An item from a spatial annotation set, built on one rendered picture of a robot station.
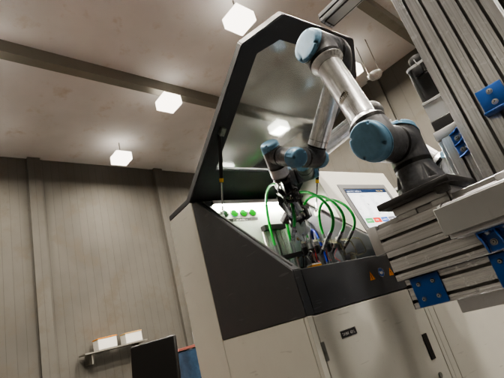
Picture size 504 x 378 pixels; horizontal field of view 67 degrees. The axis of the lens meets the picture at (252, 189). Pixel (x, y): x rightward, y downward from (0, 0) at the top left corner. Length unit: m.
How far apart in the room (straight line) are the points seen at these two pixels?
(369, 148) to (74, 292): 9.95
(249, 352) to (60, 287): 9.18
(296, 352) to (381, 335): 0.35
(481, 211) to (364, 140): 0.35
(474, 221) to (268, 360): 0.92
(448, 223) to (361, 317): 0.64
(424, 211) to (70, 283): 10.00
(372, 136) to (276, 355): 0.87
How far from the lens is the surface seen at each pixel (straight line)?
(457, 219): 1.04
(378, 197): 2.51
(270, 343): 1.55
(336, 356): 1.43
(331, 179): 2.31
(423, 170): 1.23
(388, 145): 1.14
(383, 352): 1.61
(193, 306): 2.03
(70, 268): 10.82
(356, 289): 1.58
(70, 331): 10.52
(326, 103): 1.48
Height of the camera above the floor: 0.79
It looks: 20 degrees up
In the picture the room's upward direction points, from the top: 16 degrees counter-clockwise
